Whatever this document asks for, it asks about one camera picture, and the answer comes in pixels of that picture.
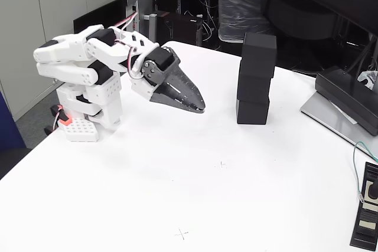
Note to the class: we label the black cube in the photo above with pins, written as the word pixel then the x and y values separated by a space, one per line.
pixel 254 86
pixel 258 51
pixel 252 113

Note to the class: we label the black computer case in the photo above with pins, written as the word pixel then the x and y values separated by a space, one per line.
pixel 183 30

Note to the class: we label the orange black controller board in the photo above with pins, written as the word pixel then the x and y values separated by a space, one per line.
pixel 65 120

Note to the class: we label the bin with clear plastic bag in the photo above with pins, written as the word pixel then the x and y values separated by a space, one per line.
pixel 239 16

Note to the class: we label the grey metal cabinet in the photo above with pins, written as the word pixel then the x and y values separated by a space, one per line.
pixel 17 42

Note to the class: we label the black office chair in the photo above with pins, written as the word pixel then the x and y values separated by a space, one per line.
pixel 301 19

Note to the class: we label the blue partition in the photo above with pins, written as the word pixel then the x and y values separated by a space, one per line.
pixel 9 128

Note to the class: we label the silver monitor stand base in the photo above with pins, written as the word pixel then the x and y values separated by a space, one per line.
pixel 325 116

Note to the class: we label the white plastic bag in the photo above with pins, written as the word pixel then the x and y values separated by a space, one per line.
pixel 367 77

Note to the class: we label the black plastic tray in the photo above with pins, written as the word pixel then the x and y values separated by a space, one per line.
pixel 361 234

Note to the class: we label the grey metal post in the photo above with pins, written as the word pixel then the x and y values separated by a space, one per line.
pixel 152 30

